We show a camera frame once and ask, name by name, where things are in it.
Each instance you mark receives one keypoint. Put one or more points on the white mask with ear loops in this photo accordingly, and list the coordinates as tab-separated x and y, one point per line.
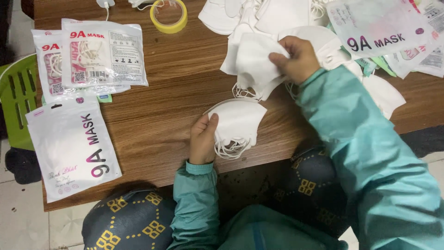
138	2

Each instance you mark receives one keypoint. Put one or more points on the green plastic stool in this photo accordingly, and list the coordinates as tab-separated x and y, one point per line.
17	100

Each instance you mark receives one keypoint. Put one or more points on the person's right hand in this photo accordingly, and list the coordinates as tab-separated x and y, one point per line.
301	60

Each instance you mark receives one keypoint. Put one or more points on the dark floor mat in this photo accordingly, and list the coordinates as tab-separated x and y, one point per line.
425	140

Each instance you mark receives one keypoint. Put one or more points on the person's left hand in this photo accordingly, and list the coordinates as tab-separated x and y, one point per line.
201	142

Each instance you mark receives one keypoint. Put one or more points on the person's leg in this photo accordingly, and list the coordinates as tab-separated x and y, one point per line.
312	187
128	222

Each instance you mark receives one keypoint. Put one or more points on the person's teal jacket torso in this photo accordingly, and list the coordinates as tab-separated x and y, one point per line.
270	231

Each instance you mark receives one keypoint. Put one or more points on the small stack of white masks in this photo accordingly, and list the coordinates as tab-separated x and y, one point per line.
239	123

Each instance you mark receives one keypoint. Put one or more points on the heap of empty mask pouches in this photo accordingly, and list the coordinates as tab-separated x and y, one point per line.
378	27

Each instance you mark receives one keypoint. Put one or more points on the yellow tape roll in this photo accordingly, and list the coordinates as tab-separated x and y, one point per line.
180	24

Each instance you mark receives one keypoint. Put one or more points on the person's right leg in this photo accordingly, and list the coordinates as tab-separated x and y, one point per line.
312	187

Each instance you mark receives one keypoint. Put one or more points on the pile of white face masks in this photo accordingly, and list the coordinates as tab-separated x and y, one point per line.
277	15

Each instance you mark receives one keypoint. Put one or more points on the person's left leg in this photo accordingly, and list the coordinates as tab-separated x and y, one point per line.
128	222

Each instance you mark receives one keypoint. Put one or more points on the filled clear mask packet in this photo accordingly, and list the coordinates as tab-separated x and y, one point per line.
47	69
104	52

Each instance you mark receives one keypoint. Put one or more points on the empty white mask pouch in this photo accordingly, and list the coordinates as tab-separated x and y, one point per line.
69	152

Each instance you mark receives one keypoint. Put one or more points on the white face mask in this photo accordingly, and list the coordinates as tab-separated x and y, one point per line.
255	64

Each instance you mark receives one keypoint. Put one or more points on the small green label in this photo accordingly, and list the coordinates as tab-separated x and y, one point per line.
104	98

